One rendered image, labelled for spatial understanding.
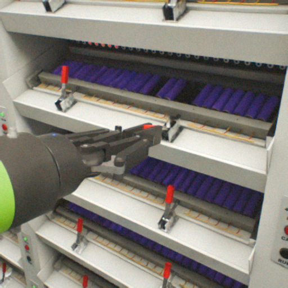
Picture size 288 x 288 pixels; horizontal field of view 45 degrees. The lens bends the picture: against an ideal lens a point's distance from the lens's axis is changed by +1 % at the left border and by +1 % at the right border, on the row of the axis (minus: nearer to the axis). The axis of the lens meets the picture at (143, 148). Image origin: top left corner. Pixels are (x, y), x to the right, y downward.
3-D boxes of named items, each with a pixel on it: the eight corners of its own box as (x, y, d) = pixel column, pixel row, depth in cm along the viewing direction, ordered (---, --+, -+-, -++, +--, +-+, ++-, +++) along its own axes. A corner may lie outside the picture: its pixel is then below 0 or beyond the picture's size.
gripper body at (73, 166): (12, 190, 41) (70, 170, 49) (61, 215, 37) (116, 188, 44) (9, 130, 39) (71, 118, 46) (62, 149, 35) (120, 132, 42)
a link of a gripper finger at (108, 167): (67, 154, 40) (98, 168, 37) (100, 146, 44) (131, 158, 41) (67, 174, 41) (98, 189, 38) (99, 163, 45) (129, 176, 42)
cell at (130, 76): (138, 77, 78) (122, 94, 74) (131, 76, 79) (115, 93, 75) (136, 71, 76) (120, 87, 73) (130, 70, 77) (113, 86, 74)
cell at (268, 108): (278, 104, 61) (265, 127, 58) (268, 102, 62) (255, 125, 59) (279, 95, 60) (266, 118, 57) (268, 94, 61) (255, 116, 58)
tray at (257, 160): (266, 194, 54) (268, 150, 48) (20, 115, 86) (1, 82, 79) (306, 116, 65) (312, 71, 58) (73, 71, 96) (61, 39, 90)
